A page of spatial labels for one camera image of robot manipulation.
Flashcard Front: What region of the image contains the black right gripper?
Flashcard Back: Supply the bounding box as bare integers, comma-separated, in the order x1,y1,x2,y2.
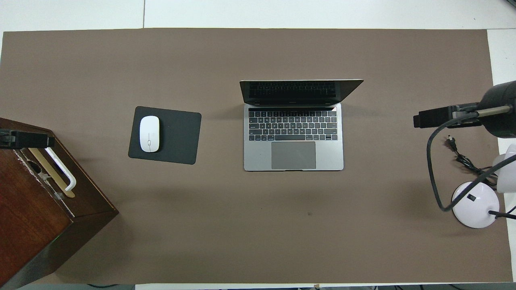
413,81,516,139

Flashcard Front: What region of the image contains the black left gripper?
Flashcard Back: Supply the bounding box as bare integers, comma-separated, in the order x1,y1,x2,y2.
0,128,55,150

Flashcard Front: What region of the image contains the silver laptop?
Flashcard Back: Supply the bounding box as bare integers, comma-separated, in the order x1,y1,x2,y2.
239,79,364,172

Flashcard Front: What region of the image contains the dark brown wooden box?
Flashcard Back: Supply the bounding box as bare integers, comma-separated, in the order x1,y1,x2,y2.
0,118,119,290

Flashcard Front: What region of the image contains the white desk lamp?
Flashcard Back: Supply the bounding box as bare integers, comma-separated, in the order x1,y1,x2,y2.
451,144,516,229

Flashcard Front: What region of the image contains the white computer mouse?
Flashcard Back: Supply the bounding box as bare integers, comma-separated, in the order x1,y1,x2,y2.
139,116,160,153

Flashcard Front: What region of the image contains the black mouse pad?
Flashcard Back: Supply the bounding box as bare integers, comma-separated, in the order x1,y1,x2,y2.
128,106,202,165

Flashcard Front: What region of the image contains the brown table mat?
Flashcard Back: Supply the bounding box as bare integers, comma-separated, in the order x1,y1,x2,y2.
0,28,512,284

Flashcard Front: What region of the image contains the white box handle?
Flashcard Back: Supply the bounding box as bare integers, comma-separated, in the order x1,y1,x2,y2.
44,147,77,192

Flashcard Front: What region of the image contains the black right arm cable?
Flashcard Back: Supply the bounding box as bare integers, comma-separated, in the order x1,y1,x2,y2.
427,112,516,212

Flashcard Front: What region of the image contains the black lamp power cable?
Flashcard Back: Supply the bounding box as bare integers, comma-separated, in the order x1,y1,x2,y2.
445,136,516,220

